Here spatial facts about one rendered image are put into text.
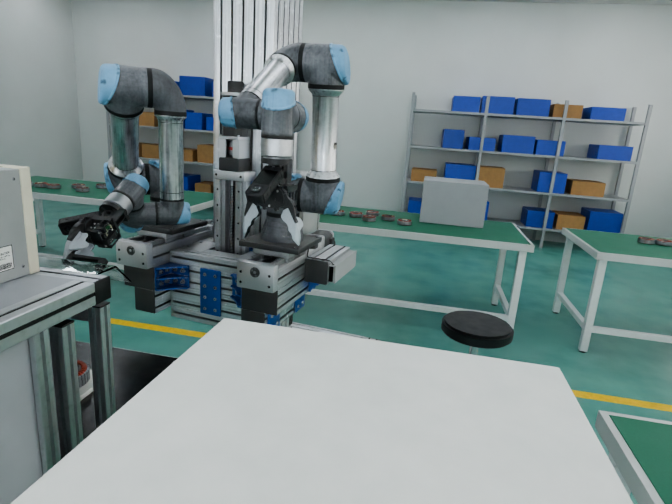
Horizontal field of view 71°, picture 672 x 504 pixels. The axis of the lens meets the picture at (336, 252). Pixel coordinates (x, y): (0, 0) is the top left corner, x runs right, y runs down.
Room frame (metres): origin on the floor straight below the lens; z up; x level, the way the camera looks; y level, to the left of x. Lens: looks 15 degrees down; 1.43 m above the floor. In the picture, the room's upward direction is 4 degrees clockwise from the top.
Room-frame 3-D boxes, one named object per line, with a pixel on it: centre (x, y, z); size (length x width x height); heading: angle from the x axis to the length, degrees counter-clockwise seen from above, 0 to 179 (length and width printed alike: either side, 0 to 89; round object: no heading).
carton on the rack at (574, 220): (6.67, -3.28, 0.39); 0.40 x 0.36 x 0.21; 168
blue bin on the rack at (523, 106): (6.79, -2.54, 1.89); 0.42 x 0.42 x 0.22; 80
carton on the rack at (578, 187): (6.64, -3.41, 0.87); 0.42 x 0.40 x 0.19; 79
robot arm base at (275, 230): (1.63, 0.20, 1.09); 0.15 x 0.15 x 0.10
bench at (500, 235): (3.78, -0.36, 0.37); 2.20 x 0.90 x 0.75; 80
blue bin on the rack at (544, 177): (6.72, -2.94, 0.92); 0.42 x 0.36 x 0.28; 169
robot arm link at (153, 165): (1.78, 0.67, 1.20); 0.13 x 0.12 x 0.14; 116
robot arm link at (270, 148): (1.11, 0.16, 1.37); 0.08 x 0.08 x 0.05
